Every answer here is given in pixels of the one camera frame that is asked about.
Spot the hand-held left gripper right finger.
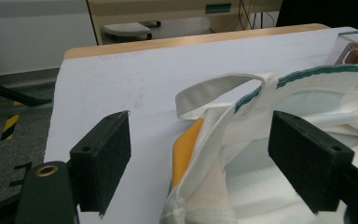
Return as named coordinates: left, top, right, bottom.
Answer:
left=268, top=110, right=355, bottom=216

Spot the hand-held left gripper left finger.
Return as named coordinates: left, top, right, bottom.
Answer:
left=69, top=110, right=132, bottom=217

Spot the white tote bag green trim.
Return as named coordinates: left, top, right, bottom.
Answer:
left=159, top=63, right=358, bottom=224

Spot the white table cover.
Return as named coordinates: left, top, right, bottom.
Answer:
left=43, top=26, right=358, bottom=224

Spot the yellow black floor tape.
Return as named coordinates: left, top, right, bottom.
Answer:
left=0, top=101, right=22, bottom=141

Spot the black stand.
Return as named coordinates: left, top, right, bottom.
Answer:
left=0, top=55, right=53, bottom=108

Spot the clear plastic box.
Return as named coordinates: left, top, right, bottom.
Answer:
left=324, top=27, right=358, bottom=66

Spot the grey footrest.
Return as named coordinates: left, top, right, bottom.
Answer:
left=102, top=21, right=162, bottom=41

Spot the wooden table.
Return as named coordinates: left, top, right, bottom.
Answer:
left=63, top=22, right=330, bottom=61

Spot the beige desk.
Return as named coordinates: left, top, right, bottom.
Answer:
left=86, top=0, right=283, bottom=46

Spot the black cable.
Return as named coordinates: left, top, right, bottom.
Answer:
left=238, top=0, right=276, bottom=31

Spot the green drawer handle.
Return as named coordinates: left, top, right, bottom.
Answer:
left=204, top=3, right=232, bottom=14

